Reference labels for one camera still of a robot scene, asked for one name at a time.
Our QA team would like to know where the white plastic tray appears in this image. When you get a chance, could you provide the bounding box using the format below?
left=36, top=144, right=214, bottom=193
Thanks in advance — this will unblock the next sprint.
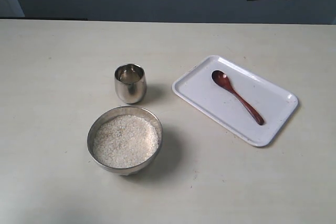
left=172, top=55, right=299, bottom=147

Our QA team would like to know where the small steel cup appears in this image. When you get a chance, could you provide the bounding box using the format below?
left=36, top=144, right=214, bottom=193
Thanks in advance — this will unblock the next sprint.
left=114, top=63, right=147, bottom=104

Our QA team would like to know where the brown wooden spoon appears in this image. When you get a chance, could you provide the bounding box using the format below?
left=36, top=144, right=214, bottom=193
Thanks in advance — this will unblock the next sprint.
left=212, top=70, right=265, bottom=125

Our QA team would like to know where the steel bowl of rice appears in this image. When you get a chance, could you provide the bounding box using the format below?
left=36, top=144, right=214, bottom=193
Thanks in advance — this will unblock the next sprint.
left=87, top=106, right=163, bottom=176

